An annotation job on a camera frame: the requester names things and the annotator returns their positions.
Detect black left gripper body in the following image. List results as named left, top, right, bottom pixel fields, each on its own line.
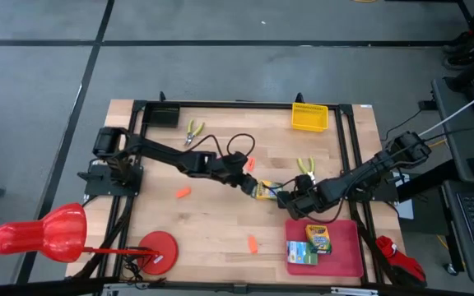
left=220, top=152, right=258, bottom=194

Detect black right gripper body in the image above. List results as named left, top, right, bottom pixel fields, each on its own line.
left=290, top=180, right=332, bottom=219

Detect Crayola crayon box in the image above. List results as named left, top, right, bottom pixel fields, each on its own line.
left=254, top=179, right=284, bottom=201
left=304, top=223, right=333, bottom=256
left=286, top=240, right=319, bottom=266

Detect green-handled pliers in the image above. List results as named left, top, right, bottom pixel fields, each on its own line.
left=183, top=118, right=206, bottom=148
left=296, top=156, right=318, bottom=184

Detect red-pink plastic tray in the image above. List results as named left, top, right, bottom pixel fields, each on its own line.
left=284, top=217, right=365, bottom=279

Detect yellow plastic basket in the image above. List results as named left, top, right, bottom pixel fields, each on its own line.
left=290, top=102, right=330, bottom=133

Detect black mesh bin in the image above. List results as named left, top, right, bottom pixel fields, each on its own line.
left=142, top=102, right=181, bottom=128

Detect red glove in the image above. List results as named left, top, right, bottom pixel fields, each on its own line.
left=374, top=235, right=428, bottom=287

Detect black side desk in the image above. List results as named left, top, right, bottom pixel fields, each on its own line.
left=396, top=76, right=474, bottom=285

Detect red desk lamp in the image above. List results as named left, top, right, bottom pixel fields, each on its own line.
left=0, top=202, right=179, bottom=275

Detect person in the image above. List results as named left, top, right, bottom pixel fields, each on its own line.
left=442, top=0, right=474, bottom=90

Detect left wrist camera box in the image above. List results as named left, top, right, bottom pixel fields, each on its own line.
left=224, top=151, right=249, bottom=170

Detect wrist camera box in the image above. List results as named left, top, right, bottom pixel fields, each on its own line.
left=294, top=173, right=314, bottom=192
left=224, top=151, right=249, bottom=170

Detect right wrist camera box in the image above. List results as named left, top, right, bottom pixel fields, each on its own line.
left=294, top=173, right=314, bottom=192

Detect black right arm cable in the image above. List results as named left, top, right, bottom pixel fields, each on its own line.
left=293, top=196, right=348, bottom=225

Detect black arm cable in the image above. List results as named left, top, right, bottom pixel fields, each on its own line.
left=186, top=132, right=257, bottom=165
left=293, top=196, right=348, bottom=225

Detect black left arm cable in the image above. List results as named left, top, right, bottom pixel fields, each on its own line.
left=186, top=132, right=257, bottom=165

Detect black metal table frame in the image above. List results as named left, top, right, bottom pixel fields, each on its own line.
left=72, top=91, right=387, bottom=295

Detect silver aluminium bracket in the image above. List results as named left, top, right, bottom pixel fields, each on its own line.
left=330, top=286, right=379, bottom=296

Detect black floor cable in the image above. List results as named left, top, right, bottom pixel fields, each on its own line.
left=380, top=108, right=425, bottom=143

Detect black lamp cord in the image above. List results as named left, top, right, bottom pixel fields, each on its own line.
left=122, top=245, right=152, bottom=284

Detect white cable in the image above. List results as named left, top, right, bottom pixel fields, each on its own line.
left=417, top=81, right=474, bottom=139

